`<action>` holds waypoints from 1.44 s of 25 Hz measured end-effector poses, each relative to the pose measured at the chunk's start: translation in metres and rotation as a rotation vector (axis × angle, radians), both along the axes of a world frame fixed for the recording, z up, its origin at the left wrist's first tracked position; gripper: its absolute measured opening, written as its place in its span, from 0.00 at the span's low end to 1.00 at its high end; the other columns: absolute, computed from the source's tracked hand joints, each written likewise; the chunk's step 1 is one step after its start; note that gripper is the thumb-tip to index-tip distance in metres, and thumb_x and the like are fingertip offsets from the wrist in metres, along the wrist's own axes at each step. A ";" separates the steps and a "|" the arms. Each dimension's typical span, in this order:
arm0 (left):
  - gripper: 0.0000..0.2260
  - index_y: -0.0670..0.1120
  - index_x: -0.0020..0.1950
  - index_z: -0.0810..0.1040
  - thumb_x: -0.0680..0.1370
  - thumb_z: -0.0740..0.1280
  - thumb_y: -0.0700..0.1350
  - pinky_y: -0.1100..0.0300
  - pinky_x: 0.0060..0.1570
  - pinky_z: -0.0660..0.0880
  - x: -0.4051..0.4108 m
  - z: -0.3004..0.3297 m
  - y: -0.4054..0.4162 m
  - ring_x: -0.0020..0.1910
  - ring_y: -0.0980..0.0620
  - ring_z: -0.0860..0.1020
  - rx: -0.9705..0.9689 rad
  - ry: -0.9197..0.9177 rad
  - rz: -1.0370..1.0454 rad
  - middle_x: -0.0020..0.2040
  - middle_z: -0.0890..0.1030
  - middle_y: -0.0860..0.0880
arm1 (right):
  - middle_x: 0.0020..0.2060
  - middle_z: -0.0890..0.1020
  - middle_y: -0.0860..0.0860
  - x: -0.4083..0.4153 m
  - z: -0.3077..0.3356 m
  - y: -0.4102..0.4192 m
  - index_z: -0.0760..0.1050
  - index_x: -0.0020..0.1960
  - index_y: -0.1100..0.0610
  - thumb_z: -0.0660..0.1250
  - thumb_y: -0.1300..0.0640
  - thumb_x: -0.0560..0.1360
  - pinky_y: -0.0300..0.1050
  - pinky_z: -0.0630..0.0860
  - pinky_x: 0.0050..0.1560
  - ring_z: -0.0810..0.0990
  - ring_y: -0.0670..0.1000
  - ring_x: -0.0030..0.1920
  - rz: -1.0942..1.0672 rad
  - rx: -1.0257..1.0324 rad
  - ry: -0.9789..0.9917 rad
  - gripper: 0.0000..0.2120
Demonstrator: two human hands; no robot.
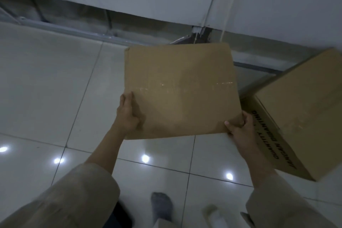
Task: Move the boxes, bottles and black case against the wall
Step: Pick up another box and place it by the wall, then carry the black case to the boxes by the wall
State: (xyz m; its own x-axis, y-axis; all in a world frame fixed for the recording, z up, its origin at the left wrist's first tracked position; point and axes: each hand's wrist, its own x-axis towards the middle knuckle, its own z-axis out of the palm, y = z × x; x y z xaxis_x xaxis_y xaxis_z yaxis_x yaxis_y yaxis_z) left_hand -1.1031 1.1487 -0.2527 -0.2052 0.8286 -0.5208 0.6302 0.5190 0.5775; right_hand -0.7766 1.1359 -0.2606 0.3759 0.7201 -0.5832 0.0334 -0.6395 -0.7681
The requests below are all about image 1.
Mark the person's right forearm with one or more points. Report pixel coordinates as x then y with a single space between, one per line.
280 203

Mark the taped printed cardboard box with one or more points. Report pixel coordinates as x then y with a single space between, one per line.
307 102

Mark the metal support bracket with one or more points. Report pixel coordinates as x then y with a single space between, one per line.
187 39

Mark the person's left grey sock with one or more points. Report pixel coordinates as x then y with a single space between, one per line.
161 205

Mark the person's right hand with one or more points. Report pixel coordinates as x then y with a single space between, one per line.
244 137

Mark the person's light trousers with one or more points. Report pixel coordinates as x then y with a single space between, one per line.
161 223

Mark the tall printed cardboard box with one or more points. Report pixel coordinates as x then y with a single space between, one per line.
181 89

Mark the person's left hand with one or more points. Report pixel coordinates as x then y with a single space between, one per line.
125 118

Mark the person's left forearm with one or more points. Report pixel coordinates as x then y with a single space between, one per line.
66 195

